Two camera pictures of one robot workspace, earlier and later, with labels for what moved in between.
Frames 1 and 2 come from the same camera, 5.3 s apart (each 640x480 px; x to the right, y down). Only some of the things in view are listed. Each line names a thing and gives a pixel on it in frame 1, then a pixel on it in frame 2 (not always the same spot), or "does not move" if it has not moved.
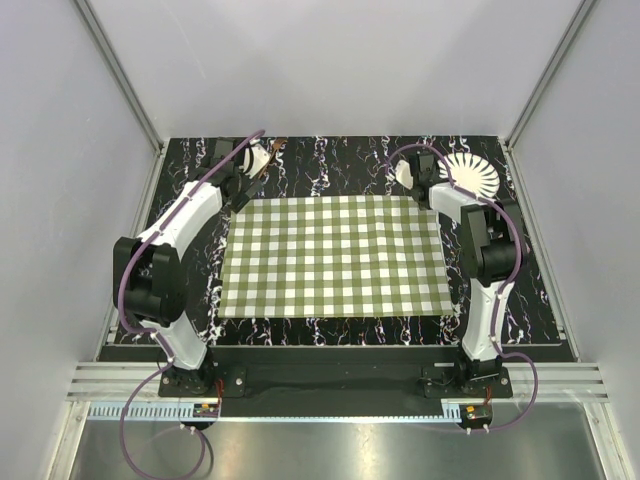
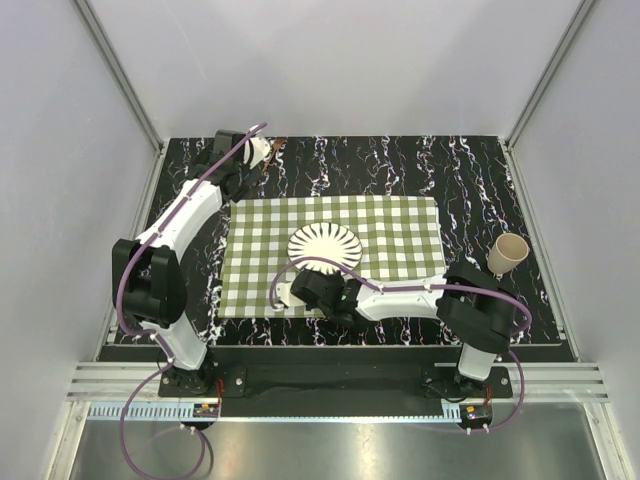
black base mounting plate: x=336 y=373 does not move
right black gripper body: x=414 y=185 → x=336 y=277
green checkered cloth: x=334 y=257 does not move
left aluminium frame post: x=121 y=77 does not move
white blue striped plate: x=471 y=173 → x=325 y=239
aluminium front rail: x=558 y=382 does not move
